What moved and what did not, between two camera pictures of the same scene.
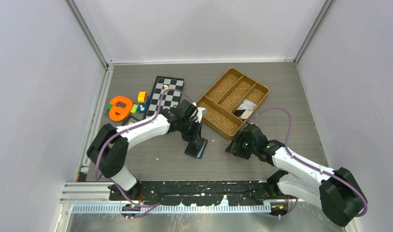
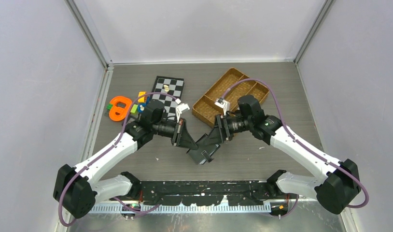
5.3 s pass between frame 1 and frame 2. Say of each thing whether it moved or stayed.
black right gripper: moved
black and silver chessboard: stayed
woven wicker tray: stayed
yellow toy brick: stayed
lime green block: stayed
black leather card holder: moved
